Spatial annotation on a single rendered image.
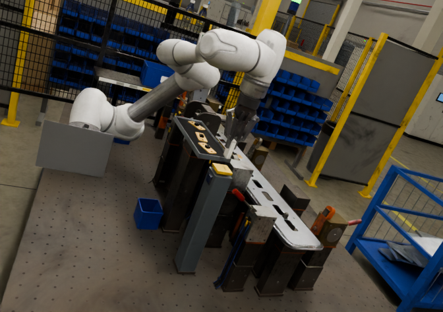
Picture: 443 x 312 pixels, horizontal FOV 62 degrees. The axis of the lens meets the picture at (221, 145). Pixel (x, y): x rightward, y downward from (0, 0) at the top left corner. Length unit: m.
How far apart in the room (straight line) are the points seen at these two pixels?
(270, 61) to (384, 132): 4.13
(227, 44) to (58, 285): 0.92
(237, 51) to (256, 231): 0.65
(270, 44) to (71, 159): 1.16
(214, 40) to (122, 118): 1.06
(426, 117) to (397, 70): 7.89
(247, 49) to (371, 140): 4.16
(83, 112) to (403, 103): 4.10
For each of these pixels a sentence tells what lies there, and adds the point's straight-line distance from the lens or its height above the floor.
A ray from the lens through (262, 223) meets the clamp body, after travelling 1.37.
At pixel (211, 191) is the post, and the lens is 1.32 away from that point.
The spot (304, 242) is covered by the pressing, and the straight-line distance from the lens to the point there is 1.46.
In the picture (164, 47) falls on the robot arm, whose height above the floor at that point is 1.43.
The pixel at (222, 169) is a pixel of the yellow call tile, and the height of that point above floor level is 1.16.
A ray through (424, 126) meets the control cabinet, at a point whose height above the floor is 0.48.
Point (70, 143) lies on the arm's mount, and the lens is 1.90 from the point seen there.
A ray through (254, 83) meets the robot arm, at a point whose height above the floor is 1.49.
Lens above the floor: 1.67
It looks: 20 degrees down
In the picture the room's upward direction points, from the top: 21 degrees clockwise
